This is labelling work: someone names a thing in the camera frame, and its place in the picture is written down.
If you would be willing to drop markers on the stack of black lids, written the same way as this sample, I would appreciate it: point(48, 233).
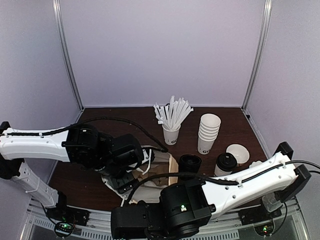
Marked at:
point(189, 163)

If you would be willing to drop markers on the cardboard cup carrier tray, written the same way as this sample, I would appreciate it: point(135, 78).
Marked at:
point(155, 169)

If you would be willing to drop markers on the white scalloped bowl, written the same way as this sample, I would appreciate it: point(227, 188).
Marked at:
point(255, 163)

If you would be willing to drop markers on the white round bowl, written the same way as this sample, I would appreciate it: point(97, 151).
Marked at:
point(240, 153)

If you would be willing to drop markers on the right metal wall post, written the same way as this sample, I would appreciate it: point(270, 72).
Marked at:
point(263, 34)

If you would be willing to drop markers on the stack of white paper cups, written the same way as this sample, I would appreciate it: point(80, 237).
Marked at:
point(208, 131)

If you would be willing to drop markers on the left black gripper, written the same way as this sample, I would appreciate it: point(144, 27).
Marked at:
point(123, 185)

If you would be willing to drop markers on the black cup lid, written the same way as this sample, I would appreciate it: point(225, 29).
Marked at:
point(226, 162)

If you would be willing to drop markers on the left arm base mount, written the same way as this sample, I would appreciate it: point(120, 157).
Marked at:
point(64, 222)

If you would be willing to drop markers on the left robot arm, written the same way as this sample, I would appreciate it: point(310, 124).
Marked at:
point(82, 144)

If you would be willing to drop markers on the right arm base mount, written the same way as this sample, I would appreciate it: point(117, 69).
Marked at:
point(262, 220)

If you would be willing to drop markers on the white paper coffee cup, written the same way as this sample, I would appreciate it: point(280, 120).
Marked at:
point(218, 172)

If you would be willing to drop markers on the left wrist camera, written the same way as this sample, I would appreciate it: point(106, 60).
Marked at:
point(148, 155)

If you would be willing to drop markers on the paper cup holding straws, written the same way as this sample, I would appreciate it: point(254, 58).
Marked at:
point(170, 134)

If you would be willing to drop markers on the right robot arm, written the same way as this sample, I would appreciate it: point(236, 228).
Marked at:
point(186, 206)

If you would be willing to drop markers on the metal wall post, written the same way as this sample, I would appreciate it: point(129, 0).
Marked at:
point(65, 52)
point(263, 34)

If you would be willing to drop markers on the left metal wall post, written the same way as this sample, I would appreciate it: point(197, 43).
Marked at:
point(65, 52)

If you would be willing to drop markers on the bundle of wrapped straws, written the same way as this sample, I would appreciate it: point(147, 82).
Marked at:
point(173, 114)

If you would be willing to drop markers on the brown paper bag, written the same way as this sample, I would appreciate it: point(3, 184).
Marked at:
point(149, 193)

